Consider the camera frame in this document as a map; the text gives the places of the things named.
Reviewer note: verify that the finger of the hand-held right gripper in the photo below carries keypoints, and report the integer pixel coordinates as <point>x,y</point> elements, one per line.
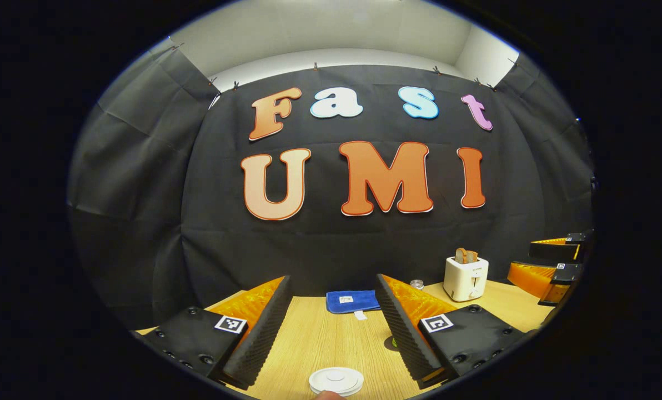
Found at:
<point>536,278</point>
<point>558,251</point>

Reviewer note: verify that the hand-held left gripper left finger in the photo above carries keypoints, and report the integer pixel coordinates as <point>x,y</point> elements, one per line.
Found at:
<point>264,339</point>

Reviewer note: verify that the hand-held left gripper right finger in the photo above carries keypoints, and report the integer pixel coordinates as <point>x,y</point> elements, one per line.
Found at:
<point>403,333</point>

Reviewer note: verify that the dark round coaster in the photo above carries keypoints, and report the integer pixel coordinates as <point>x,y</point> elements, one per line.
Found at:
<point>387,340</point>

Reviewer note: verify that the clear water bottle white label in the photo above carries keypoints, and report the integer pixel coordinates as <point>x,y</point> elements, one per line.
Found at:
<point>417,284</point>

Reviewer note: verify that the white teacup lid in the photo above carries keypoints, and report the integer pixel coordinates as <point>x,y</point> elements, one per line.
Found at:
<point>336,380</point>

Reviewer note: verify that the blue towel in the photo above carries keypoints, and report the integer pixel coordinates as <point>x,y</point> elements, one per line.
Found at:
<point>353,303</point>

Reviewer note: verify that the brown bread slice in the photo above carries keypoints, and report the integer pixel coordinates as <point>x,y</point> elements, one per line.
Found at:
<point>461,256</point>
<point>473,256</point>

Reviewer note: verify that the white toaster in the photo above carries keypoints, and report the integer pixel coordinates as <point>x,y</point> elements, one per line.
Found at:
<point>464,280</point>

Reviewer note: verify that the black backdrop cloth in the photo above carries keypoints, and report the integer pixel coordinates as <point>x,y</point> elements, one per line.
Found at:
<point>336,250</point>

